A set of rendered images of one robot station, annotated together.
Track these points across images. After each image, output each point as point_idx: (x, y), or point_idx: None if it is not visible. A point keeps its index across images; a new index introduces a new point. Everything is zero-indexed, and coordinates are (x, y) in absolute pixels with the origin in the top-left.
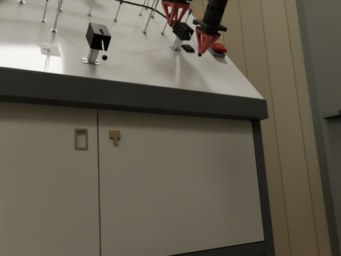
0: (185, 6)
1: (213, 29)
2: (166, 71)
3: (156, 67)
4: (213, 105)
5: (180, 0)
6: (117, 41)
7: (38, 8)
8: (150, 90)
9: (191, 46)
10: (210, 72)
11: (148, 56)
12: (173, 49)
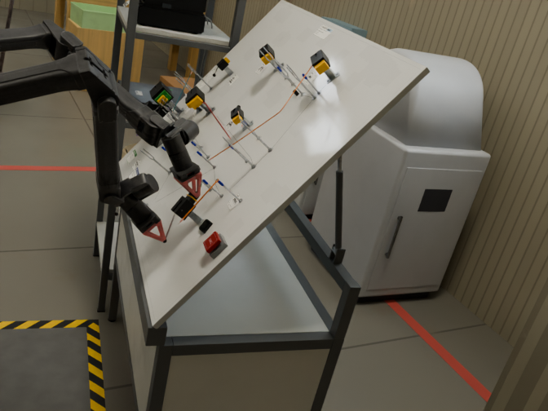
0: (181, 183)
1: (134, 224)
2: (156, 240)
3: (158, 232)
4: (137, 291)
5: (174, 176)
6: (180, 194)
7: (193, 145)
8: (131, 248)
9: (205, 226)
10: (174, 263)
11: (171, 219)
12: (194, 221)
